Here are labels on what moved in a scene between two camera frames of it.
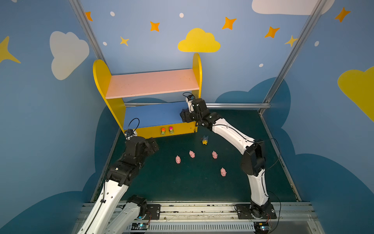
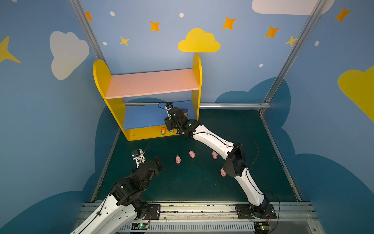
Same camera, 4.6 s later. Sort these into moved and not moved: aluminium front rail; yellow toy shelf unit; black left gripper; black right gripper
Moved: black right gripper; black left gripper
Not moved: yellow toy shelf unit; aluminium front rail
